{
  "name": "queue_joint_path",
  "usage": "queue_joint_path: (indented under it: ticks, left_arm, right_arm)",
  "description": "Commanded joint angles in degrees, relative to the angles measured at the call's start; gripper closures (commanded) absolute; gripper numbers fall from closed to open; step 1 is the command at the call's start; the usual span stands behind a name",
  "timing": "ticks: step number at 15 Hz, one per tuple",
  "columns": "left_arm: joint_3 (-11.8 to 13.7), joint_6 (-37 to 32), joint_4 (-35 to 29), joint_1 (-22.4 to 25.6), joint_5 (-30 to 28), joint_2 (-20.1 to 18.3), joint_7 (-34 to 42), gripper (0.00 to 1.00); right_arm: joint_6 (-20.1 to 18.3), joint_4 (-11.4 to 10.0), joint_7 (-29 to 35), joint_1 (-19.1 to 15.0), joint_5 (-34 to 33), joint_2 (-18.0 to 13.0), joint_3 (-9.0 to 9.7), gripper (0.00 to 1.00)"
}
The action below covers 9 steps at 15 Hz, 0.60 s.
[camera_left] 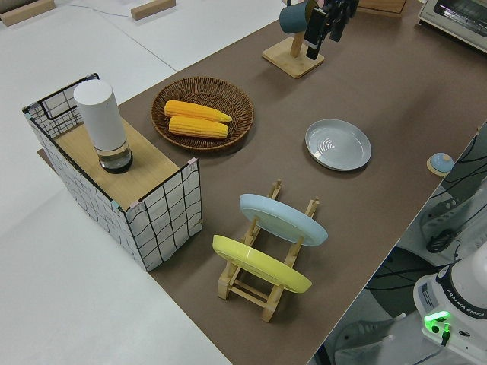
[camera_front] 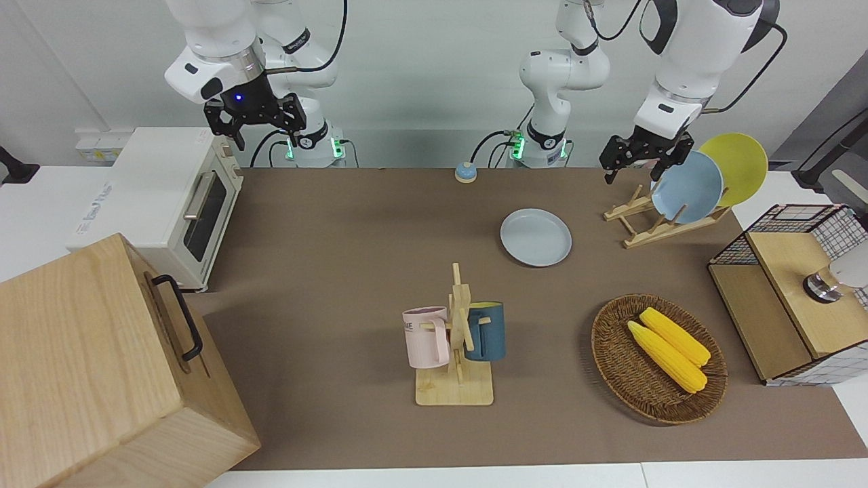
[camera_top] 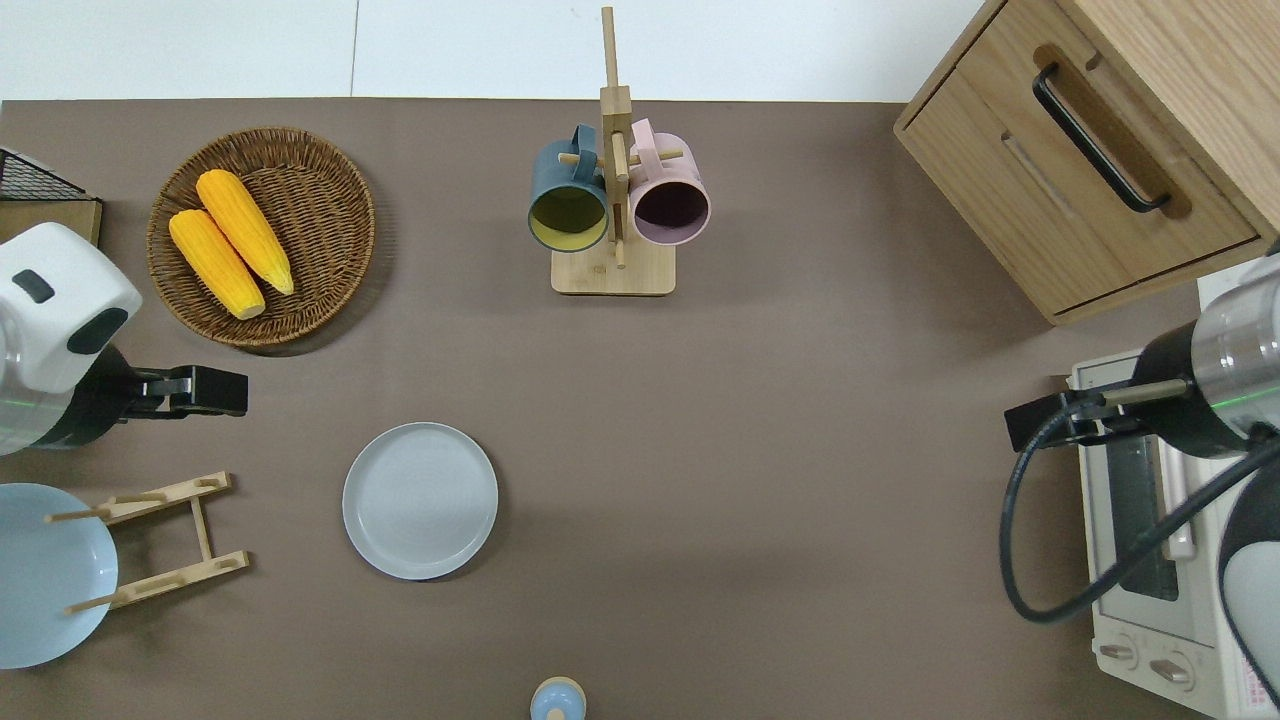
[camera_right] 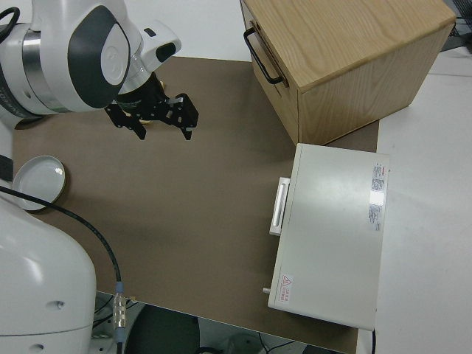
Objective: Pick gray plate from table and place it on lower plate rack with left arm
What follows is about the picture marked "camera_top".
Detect brown wicker basket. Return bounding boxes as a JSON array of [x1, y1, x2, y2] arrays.
[[147, 127, 377, 349]]

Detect white toaster oven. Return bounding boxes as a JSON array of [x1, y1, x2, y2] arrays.
[[1067, 350, 1280, 720]]

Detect gray round plate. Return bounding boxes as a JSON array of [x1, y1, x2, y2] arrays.
[[342, 422, 499, 581]]

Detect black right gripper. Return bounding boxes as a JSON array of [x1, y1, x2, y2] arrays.
[[1004, 385, 1153, 454]]

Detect dark blue mug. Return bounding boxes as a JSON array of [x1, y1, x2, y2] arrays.
[[528, 124, 610, 253]]

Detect wooden plate rack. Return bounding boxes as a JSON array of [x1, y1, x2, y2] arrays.
[[44, 471, 251, 614]]

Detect black cabinet handle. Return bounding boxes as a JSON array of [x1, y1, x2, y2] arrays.
[[1033, 63, 1172, 214]]

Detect light blue round plate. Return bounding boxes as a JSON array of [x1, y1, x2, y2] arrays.
[[0, 483, 119, 670]]

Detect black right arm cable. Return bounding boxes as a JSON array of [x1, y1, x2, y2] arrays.
[[999, 398, 1280, 626]]

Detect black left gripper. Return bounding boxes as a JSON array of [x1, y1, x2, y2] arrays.
[[126, 365, 249, 420]]

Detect pink mug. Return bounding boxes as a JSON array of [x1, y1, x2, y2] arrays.
[[629, 118, 712, 247]]

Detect black wire wooden shelf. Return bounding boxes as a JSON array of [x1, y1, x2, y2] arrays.
[[0, 147, 104, 247]]

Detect wooden mug tree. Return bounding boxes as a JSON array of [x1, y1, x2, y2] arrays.
[[551, 6, 686, 296]]

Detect brown table mat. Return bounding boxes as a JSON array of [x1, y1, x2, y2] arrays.
[[0, 98, 1280, 720]]

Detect blue call bell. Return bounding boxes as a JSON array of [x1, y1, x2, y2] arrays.
[[530, 677, 588, 720]]

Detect yellow corn cob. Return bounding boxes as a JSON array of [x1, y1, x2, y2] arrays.
[[168, 209, 267, 321], [195, 169, 296, 297]]

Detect wooden cabinet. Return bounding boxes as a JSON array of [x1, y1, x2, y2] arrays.
[[893, 0, 1280, 327]]

